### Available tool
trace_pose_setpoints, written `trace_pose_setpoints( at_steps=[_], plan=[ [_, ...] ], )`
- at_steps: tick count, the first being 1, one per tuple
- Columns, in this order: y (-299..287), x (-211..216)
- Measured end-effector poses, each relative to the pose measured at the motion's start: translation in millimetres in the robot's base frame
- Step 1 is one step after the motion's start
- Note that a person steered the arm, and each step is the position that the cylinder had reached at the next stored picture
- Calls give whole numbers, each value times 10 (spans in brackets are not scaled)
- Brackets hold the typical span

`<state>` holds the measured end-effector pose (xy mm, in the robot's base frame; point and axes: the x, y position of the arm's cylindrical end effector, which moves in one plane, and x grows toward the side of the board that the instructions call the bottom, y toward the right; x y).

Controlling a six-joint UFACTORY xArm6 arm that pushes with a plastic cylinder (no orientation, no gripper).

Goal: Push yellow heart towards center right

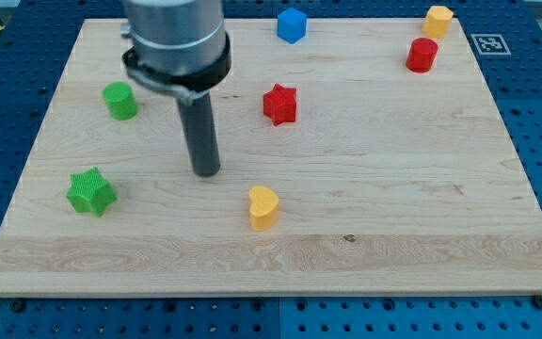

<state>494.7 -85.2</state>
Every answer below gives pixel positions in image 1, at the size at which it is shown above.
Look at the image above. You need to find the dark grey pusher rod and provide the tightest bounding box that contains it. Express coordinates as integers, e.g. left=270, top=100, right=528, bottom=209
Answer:
left=177, top=92, right=220, bottom=177

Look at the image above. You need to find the yellow heart block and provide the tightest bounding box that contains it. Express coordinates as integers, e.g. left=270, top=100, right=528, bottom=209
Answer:
left=248, top=186, right=279, bottom=232

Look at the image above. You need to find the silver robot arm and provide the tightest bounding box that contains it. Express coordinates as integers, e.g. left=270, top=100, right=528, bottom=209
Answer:
left=121, top=0, right=231, bottom=177

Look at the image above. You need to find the green cylinder block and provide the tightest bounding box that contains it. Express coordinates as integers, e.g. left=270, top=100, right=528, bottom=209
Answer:
left=103, top=82, right=138, bottom=121

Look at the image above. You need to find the red star block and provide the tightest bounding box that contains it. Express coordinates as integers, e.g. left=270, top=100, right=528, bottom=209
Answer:
left=263, top=84, right=297, bottom=126

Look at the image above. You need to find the green star block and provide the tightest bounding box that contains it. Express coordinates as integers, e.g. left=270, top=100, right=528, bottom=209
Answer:
left=66, top=167, right=117, bottom=217

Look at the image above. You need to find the blue cube block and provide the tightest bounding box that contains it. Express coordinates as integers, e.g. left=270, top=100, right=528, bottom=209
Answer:
left=277, top=8, right=308, bottom=44

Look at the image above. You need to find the wooden board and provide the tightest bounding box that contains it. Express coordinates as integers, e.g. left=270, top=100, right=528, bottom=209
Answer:
left=0, top=18, right=542, bottom=299

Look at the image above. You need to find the red cylinder block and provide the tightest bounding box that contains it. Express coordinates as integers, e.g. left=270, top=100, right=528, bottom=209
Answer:
left=406, top=38, right=438, bottom=73

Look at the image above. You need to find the yellow hexagon block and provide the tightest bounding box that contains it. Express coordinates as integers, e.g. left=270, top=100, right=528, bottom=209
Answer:
left=422, top=5, right=454, bottom=39

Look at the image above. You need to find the fiducial marker tag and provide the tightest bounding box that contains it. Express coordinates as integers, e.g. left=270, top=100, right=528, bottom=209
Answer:
left=471, top=33, right=511, bottom=56

